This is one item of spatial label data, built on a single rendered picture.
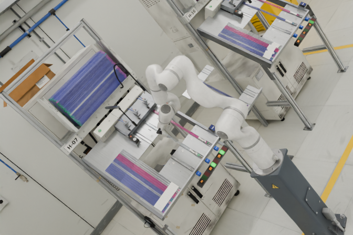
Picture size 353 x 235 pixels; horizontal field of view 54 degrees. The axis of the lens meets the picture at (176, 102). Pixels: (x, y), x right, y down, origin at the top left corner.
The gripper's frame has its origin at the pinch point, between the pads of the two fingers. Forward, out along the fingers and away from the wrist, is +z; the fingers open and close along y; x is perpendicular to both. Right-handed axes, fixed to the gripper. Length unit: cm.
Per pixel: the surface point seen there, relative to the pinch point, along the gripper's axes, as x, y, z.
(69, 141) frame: -46, 45, 5
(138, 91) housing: -35.0, -15.4, 9.1
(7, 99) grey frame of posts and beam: -87, 51, -20
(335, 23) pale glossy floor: 65, -254, 85
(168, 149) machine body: 1, -9, 67
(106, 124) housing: -36.3, 19.2, 9.3
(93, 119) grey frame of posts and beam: -45, 23, 6
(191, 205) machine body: 45, 22, 51
